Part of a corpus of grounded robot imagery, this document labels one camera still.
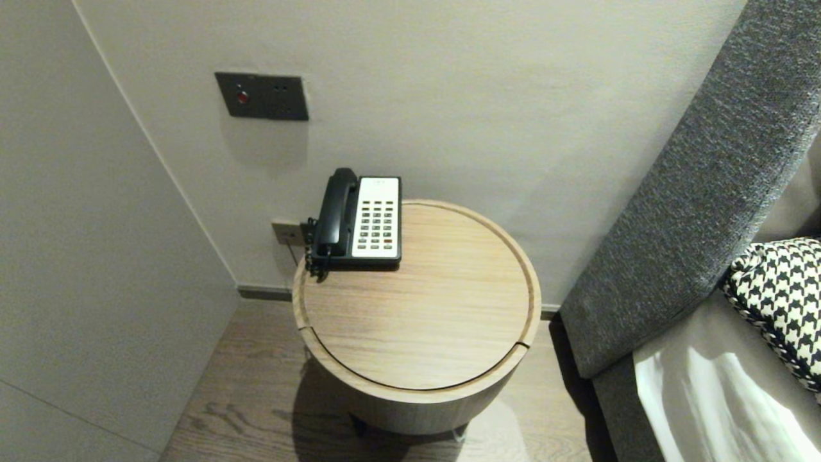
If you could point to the metal wall socket plate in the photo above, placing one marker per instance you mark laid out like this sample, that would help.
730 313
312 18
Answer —
285 232

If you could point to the white bed sheet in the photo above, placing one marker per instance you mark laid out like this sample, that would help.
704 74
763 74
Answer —
725 398

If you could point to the dark wall switch panel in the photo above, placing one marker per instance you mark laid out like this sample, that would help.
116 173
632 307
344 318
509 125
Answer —
263 96

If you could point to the round wooden side table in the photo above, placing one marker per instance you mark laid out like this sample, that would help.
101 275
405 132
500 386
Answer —
417 295

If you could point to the black and white telephone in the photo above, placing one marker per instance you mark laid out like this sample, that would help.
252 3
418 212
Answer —
377 218

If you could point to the black-white houndstooth pillow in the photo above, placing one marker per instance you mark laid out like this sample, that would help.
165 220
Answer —
782 301

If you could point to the grey fabric headboard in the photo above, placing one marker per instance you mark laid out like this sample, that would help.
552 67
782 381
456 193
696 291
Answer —
693 205

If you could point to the brown wall baseboard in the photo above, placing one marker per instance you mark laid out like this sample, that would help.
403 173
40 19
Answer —
266 292

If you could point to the black telephone handset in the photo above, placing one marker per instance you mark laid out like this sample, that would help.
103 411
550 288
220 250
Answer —
335 212

